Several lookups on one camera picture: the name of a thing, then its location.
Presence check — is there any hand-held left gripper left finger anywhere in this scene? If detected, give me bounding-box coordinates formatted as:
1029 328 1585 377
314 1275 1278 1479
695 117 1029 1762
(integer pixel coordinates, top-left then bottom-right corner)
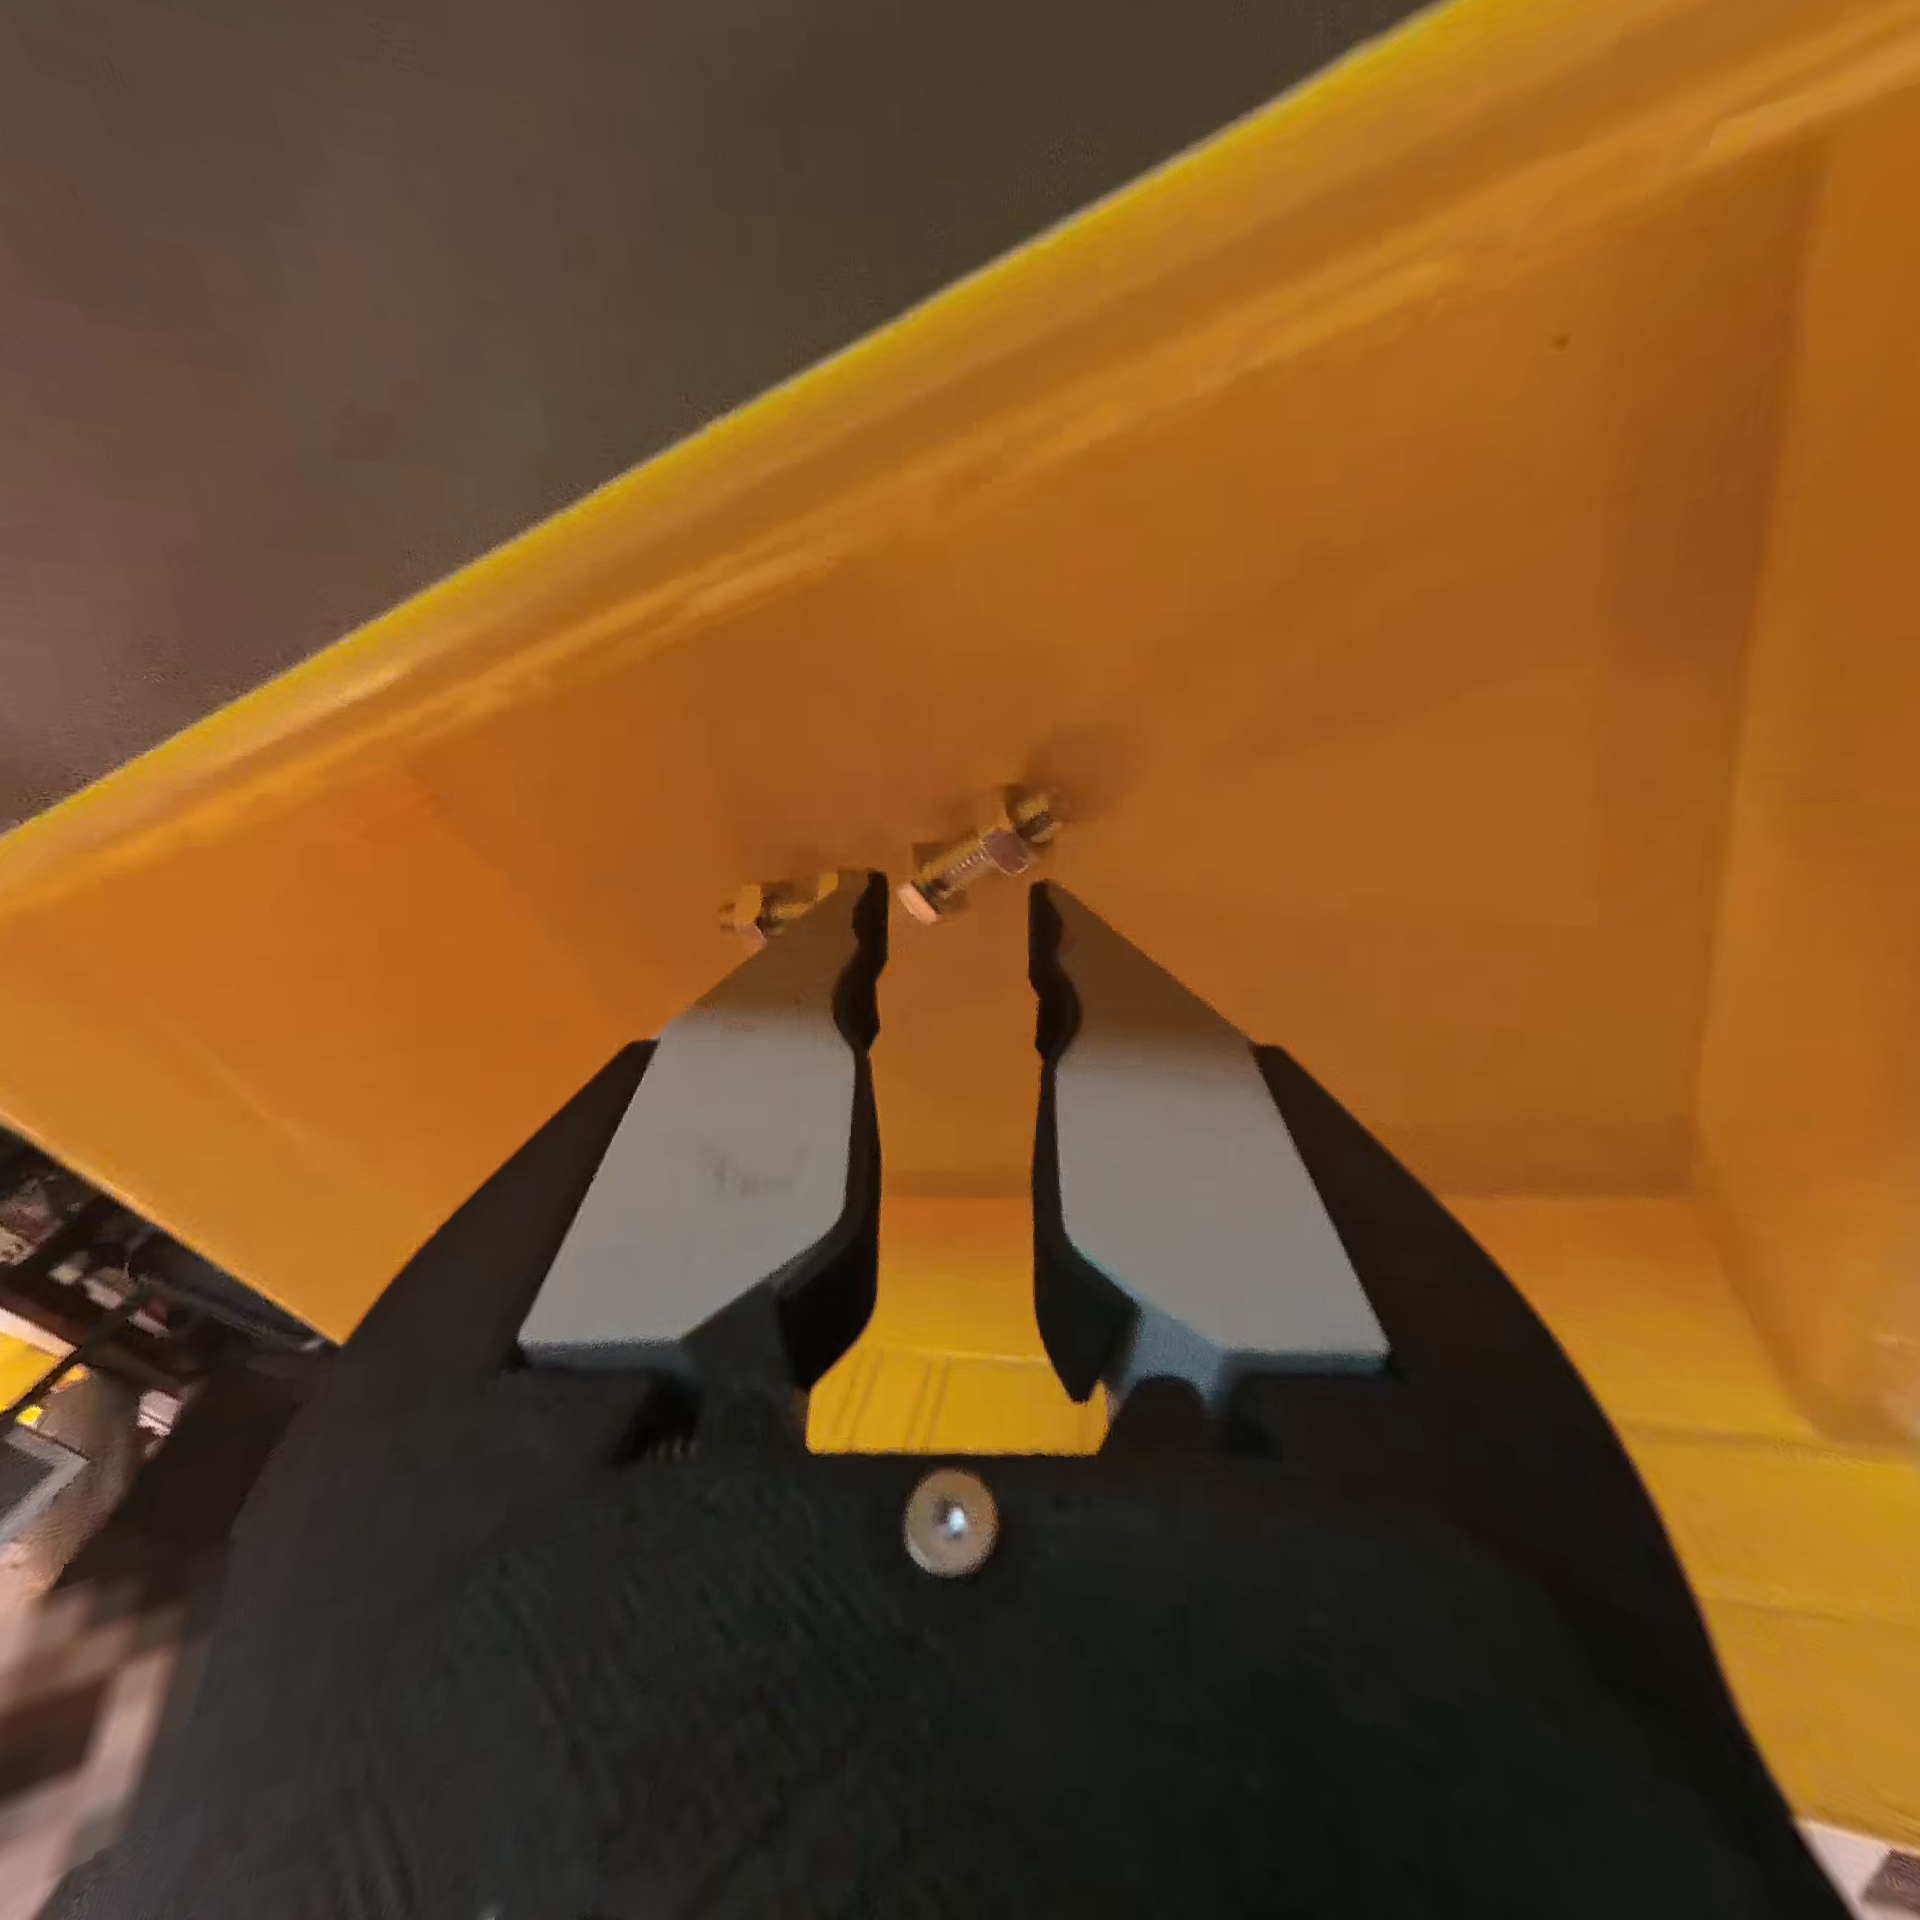
517 870 893 1393

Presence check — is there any yellow plastic bin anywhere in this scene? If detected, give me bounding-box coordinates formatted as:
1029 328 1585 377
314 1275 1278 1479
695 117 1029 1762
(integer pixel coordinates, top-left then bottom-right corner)
0 0 1920 1823

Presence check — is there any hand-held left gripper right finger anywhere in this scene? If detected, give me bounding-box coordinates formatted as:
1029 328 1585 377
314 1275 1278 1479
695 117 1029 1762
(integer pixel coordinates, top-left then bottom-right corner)
1027 881 1391 1408

